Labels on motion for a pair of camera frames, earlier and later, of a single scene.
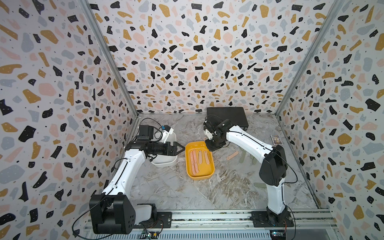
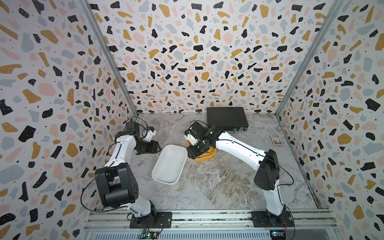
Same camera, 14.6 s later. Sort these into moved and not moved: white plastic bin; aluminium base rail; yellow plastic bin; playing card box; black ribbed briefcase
Moved: white plastic bin; yellow plastic bin
Not moved: black ribbed briefcase; aluminium base rail; playing card box
